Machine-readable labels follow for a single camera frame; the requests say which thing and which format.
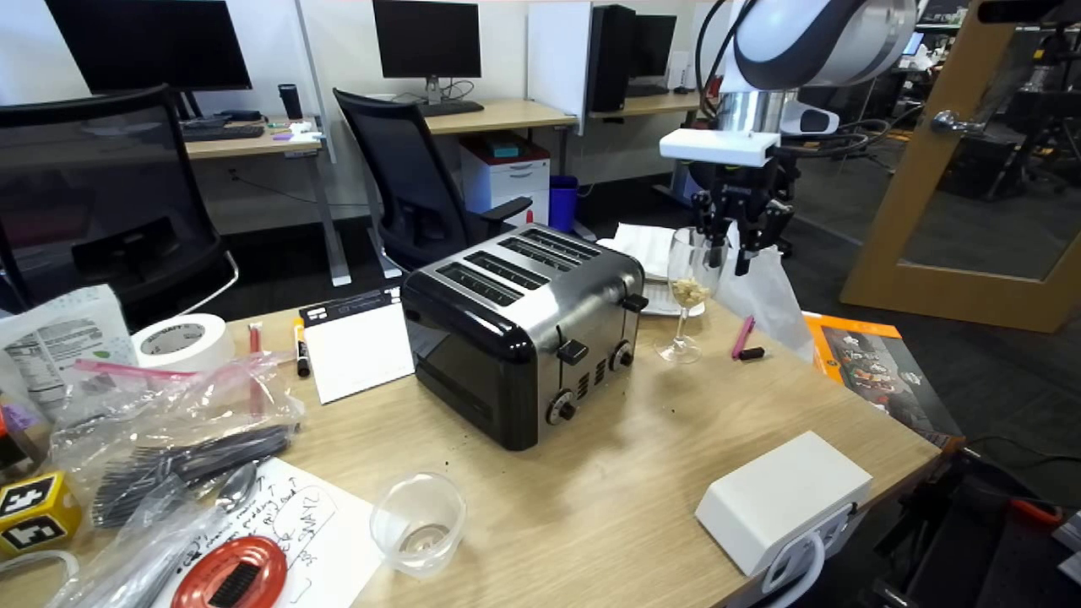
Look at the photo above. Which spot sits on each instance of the clear zip bag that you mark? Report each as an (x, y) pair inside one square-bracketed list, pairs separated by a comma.
[(179, 451)]

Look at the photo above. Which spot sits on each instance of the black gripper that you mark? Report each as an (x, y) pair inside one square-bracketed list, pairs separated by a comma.
[(750, 191)]

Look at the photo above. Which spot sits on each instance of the pink marker black cap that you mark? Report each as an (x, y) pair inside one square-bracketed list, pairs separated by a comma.
[(743, 339)]

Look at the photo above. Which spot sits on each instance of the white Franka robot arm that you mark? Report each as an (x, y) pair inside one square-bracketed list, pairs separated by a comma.
[(812, 37)]

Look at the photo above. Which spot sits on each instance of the black computer monitor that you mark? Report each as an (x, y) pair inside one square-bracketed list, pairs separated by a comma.
[(145, 46), (426, 36)]

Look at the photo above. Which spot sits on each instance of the white cardboard box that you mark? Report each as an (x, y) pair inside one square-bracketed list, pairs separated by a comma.
[(508, 186)]

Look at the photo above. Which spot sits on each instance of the small blue waste bin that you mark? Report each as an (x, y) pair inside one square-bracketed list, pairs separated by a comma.
[(565, 203)]

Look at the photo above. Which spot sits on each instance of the clear plastic cup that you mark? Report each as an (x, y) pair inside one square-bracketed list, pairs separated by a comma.
[(418, 527)]

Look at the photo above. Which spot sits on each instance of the white tape roll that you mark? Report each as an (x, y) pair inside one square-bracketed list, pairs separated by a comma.
[(185, 339)]

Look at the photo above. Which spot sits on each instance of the orange snack packet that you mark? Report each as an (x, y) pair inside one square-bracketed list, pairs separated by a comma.
[(891, 377)]

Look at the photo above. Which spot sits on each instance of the black mesh office chair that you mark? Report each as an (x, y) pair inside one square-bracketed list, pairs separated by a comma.
[(101, 191), (405, 179)]

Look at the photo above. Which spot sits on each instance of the wine glass with nuts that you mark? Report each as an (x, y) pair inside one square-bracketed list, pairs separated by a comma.
[(685, 296)]

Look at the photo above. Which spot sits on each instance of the white rectangular box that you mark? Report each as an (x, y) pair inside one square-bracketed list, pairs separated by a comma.
[(779, 493)]

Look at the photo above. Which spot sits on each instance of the red pen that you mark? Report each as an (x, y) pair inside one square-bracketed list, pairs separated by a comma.
[(253, 339)]

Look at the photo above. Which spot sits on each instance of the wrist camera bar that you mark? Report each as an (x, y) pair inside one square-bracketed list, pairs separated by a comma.
[(720, 145)]

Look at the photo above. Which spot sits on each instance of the wooden frame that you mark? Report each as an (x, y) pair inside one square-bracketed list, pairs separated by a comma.
[(935, 191)]

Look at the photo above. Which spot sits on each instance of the clear crumpled plastic bag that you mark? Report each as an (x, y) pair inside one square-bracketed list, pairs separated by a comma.
[(771, 299)]

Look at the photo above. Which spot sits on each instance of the yellow black cube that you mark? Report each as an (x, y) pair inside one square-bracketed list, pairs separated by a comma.
[(36, 514)]

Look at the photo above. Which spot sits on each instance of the wooden office desk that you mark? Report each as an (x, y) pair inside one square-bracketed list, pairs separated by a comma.
[(493, 117)]

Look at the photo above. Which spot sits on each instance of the silver black four-slot toaster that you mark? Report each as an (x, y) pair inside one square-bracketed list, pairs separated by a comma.
[(508, 326)]

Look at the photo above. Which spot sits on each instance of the white scribbled paper sheet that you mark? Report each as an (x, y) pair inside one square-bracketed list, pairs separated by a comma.
[(305, 527)]

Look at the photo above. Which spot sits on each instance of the clear bag with printed paper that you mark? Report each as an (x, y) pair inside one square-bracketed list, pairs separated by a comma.
[(63, 348)]

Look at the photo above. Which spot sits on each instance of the black computer tower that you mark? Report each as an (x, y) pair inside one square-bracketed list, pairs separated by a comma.
[(625, 57)]

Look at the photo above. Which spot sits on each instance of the black keyboard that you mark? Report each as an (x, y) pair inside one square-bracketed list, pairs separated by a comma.
[(453, 107), (225, 126)]

